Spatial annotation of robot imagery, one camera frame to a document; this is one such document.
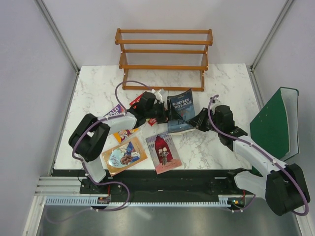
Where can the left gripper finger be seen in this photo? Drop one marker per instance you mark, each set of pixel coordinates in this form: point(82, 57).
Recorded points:
point(164, 118)
point(170, 110)

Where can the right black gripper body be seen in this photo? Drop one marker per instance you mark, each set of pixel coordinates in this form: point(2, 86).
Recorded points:
point(204, 123)

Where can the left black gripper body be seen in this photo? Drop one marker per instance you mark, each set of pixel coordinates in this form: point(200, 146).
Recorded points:
point(158, 109)

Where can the Nineteen Eighty-Four blue book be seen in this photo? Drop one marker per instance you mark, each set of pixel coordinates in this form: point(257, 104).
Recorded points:
point(184, 110)

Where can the grey red curtain book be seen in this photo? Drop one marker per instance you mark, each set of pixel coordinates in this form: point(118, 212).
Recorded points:
point(163, 152)

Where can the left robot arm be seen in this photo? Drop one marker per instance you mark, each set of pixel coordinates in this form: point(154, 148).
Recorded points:
point(89, 137)

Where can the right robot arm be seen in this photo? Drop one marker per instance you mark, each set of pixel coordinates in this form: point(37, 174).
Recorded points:
point(281, 185)

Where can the red Treehouse book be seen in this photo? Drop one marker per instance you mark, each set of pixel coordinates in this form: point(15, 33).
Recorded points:
point(150, 121)

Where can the Roald Dahl yellow purple book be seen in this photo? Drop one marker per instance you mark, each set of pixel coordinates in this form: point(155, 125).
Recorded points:
point(122, 135)

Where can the wooden book rack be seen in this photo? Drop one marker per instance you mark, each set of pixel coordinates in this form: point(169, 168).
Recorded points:
point(164, 49)

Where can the orange Charlie book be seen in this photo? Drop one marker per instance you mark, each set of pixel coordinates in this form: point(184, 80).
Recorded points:
point(124, 156)

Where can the green lever arch file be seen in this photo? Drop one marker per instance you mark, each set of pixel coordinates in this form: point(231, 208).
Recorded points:
point(275, 127)

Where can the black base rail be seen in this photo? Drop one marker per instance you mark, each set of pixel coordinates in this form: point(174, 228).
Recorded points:
point(227, 174)

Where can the white slotted cable duct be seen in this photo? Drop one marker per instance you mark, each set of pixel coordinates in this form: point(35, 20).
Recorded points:
point(95, 201)

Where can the aluminium front rail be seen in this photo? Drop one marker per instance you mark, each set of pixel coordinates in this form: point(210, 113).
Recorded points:
point(59, 185)

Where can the right aluminium frame post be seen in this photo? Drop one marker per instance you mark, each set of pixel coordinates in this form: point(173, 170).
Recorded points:
point(272, 32)

